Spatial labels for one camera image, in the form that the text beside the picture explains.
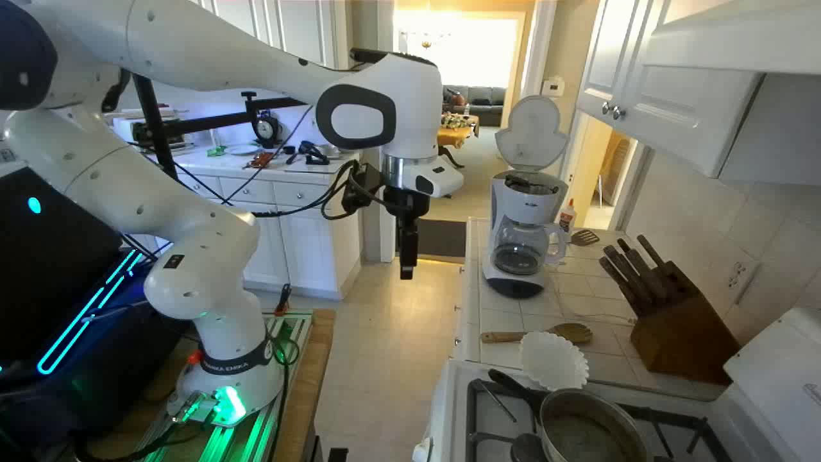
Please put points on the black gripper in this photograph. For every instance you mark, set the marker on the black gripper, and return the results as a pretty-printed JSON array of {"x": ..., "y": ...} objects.
[{"x": 407, "y": 207}]

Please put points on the white fluted paper bowl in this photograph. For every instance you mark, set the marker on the white fluted paper bowl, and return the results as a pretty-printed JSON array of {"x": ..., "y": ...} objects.
[{"x": 553, "y": 361}]

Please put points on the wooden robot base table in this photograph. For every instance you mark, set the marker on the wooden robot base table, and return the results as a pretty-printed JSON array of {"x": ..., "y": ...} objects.
[{"x": 299, "y": 387}]

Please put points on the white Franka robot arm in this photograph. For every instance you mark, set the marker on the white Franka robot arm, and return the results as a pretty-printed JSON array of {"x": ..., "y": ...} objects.
[{"x": 215, "y": 258}]

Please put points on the white base cabinet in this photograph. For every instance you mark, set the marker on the white base cabinet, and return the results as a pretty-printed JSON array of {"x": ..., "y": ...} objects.
[{"x": 310, "y": 240}]

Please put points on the white drip coffee maker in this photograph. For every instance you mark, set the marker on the white drip coffee maker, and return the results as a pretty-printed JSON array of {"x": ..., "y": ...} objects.
[{"x": 524, "y": 207}]

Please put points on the yellow wooden table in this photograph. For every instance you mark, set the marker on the yellow wooden table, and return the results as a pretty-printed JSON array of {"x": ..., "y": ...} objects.
[{"x": 457, "y": 130}]

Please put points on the black hand tool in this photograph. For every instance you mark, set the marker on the black hand tool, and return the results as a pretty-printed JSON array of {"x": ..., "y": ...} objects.
[{"x": 310, "y": 156}]

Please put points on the black stove grate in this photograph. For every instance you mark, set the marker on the black stove grate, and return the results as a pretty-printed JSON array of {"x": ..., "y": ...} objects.
[{"x": 491, "y": 411}]

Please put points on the dark sofa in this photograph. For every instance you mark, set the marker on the dark sofa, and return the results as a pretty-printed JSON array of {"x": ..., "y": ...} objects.
[{"x": 485, "y": 104}]

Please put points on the black crossbar clamp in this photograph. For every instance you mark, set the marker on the black crossbar clamp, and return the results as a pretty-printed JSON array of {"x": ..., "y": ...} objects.
[{"x": 206, "y": 121}]

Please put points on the wooden knife block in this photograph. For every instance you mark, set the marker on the wooden knife block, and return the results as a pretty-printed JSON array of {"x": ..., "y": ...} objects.
[{"x": 683, "y": 335}]

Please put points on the white upper cabinet with knobs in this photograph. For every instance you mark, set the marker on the white upper cabinet with knobs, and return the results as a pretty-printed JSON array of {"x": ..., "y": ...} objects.
[{"x": 612, "y": 61}]

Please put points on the black tripod pole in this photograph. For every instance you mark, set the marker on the black tripod pole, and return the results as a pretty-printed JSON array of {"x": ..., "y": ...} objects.
[{"x": 154, "y": 130}]

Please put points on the white upper cabinets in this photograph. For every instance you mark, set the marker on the white upper cabinets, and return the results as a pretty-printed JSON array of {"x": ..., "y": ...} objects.
[{"x": 710, "y": 94}]

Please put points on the black laptop with blue light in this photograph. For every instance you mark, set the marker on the black laptop with blue light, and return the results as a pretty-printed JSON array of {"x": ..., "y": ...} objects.
[{"x": 53, "y": 266}]

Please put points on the white gas stove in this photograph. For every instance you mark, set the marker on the white gas stove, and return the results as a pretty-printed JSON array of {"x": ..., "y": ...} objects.
[{"x": 774, "y": 387}]

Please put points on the white wall thermostat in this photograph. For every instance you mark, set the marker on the white wall thermostat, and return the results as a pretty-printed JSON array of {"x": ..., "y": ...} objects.
[{"x": 555, "y": 86}]

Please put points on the white panelled wall cabinets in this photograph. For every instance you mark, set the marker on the white panelled wall cabinets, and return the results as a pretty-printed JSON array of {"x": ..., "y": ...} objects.
[{"x": 292, "y": 26}]

